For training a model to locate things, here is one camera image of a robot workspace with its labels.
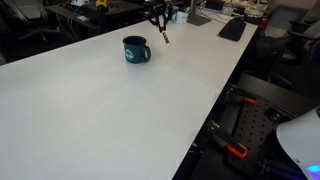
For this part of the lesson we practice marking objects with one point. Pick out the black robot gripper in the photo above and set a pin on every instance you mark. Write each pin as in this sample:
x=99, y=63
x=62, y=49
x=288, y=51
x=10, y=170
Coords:
x=155, y=8

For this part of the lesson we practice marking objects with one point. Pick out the red Expo marker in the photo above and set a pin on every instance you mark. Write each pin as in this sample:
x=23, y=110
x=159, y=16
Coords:
x=166, y=38

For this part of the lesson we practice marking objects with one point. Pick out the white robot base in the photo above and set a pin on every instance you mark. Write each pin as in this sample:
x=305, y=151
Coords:
x=300, y=139

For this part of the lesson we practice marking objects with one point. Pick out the white mug in background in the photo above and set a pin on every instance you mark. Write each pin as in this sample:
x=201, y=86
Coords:
x=180, y=17

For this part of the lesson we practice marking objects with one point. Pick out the dark blue enamel mug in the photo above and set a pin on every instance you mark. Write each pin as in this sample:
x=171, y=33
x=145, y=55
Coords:
x=136, y=50

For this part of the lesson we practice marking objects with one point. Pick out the grey monitor stand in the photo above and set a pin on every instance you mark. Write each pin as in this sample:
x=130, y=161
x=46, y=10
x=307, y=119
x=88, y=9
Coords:
x=195, y=19

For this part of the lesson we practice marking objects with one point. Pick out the orange black clamp far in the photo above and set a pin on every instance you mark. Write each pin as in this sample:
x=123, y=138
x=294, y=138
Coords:
x=245, y=95

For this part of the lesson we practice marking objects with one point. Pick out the orange black clamp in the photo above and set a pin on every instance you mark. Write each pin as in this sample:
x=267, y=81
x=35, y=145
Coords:
x=245, y=95
x=233, y=145

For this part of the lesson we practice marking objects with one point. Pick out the orange black clamp near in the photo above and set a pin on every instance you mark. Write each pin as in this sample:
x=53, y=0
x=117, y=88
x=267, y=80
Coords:
x=233, y=145

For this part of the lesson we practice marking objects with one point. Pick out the black perforated mounting board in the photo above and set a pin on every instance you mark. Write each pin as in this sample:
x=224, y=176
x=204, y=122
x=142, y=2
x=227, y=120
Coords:
x=256, y=130

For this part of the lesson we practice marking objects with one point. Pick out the black office chair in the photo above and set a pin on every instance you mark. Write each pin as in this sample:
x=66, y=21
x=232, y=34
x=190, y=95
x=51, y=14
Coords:
x=292, y=60

